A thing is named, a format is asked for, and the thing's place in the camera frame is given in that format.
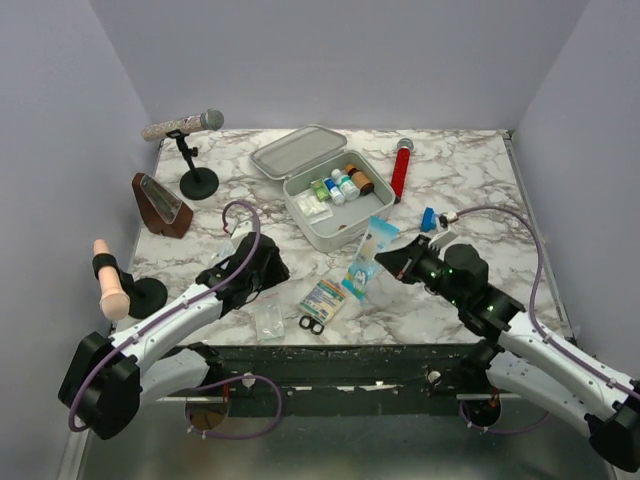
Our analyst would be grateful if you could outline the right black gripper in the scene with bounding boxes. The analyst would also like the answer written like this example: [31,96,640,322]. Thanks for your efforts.
[375,233,466,308]

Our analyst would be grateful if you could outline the blue cotton swab bag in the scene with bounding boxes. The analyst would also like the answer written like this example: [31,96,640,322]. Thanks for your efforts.
[342,216,399,300]

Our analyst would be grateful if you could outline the white gauze pad packet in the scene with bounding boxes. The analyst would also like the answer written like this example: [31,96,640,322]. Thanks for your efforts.
[294,191,333,225]

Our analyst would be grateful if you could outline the blue white bandage roll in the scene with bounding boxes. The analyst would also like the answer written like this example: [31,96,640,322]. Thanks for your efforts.
[324,178,346,206]

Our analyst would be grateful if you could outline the brown medicine bottle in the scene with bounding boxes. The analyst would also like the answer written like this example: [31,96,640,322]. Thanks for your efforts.
[345,164,375,196]

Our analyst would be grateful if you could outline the grey medicine kit box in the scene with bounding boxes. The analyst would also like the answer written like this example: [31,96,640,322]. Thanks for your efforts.
[251,125,395,253]

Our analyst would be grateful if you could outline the green small medicine box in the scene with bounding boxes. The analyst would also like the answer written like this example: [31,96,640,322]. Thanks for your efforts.
[310,179,331,202]

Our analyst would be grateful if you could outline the white disinfectant bottle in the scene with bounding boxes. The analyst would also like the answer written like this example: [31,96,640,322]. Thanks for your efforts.
[331,169,360,201]

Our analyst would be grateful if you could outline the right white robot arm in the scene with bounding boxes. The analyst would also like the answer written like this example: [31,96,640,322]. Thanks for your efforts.
[375,235,639,473]

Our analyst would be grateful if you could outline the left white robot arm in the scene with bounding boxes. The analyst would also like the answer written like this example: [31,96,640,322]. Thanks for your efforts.
[58,232,289,440]

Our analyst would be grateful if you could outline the clear plastic zip bag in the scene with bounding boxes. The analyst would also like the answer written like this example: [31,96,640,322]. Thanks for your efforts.
[254,303,285,342]

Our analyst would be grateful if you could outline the blue toy block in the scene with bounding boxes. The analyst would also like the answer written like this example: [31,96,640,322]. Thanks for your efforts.
[420,207,439,233]

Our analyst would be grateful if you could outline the band-aid box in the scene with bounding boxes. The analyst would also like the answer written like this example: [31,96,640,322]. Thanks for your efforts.
[299,280,346,325]

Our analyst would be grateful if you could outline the black scissors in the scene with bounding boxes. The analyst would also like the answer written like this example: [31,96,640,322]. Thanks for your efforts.
[298,316,325,336]

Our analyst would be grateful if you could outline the black microphone stand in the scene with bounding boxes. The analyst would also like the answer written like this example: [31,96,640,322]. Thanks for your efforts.
[166,130,219,200]

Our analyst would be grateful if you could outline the brown metronome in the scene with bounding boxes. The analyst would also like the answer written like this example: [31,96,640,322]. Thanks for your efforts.
[131,173,193,239]

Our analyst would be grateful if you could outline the red glitter microphone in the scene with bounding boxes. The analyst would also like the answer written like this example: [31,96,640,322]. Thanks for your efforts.
[391,138,414,204]

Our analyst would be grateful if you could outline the black round stand base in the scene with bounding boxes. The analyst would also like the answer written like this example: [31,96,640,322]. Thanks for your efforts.
[122,277,168,320]

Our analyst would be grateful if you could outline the pink toy microphone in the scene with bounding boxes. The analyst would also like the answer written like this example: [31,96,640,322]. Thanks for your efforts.
[93,239,130,322]

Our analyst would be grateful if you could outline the black mounting base rail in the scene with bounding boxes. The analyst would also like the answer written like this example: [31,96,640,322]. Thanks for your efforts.
[164,342,521,419]

